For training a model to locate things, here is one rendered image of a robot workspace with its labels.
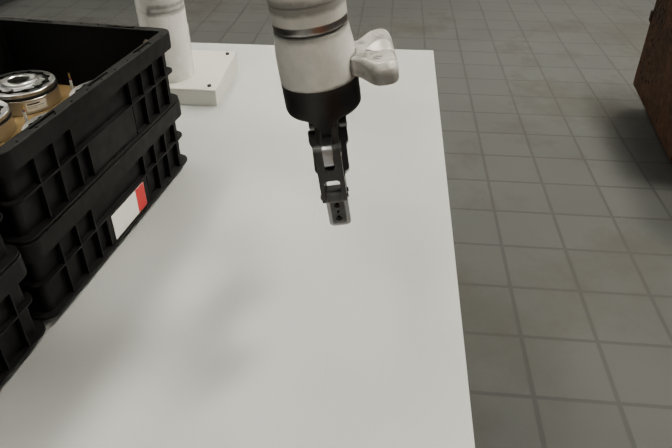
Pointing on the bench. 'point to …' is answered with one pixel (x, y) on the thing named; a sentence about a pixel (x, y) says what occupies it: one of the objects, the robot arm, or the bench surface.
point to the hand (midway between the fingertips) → (338, 193)
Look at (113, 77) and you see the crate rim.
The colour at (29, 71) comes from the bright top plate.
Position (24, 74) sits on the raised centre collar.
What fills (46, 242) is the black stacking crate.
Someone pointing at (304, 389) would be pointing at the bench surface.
